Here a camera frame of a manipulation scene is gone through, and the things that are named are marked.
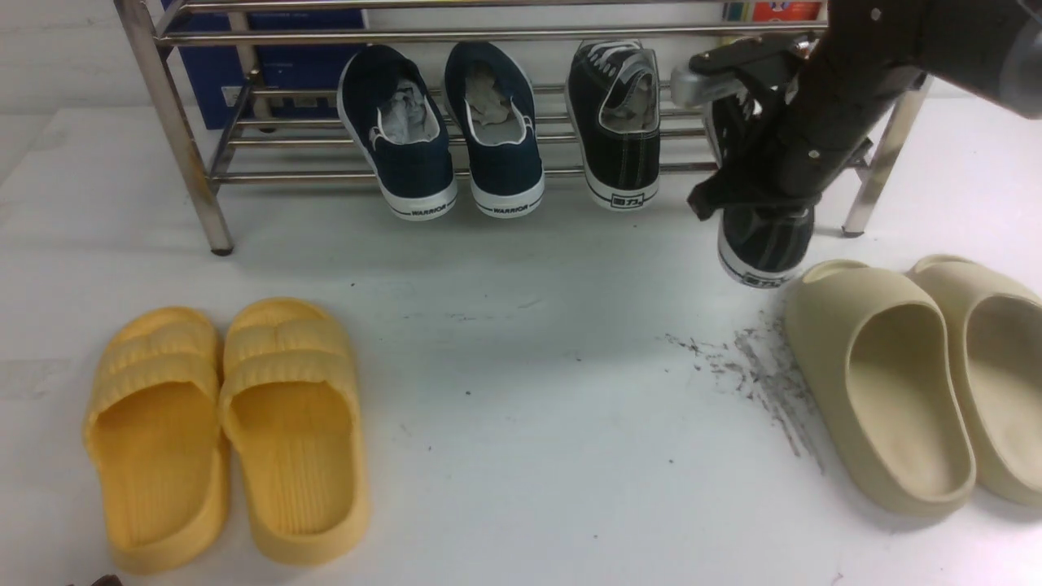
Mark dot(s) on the red cardboard box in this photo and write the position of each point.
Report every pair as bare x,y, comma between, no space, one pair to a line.
765,12

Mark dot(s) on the blue cardboard box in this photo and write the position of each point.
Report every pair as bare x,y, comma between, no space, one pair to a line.
216,75

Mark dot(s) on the stainless steel shoe rack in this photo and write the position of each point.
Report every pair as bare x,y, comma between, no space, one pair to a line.
252,124

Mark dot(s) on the right yellow rubber slipper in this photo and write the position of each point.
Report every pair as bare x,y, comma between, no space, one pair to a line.
290,406

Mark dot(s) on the right navy canvas shoe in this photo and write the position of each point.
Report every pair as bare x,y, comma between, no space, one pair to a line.
491,100

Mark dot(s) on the left yellow rubber slipper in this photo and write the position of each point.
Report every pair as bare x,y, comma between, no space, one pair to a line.
152,432

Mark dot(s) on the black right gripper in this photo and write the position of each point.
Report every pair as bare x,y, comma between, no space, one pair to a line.
861,65

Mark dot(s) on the left navy canvas shoe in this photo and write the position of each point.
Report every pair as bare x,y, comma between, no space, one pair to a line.
384,103

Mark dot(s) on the black canvas sneaker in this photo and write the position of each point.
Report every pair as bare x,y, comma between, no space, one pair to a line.
612,95
760,247

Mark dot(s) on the right beige foam slide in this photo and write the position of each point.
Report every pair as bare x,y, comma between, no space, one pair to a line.
994,354

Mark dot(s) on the beige foam slide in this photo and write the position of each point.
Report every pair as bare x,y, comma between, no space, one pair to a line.
873,349
994,354

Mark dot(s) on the yellow rubber slipper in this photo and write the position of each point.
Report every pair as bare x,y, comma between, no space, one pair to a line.
152,432
290,406

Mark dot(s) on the left beige foam slide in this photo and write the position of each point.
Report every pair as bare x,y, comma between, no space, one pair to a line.
873,349

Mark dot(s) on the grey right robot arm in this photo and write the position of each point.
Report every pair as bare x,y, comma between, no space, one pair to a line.
989,48

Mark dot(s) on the navy canvas shoe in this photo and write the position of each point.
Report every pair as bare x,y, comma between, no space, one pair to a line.
384,103
491,100

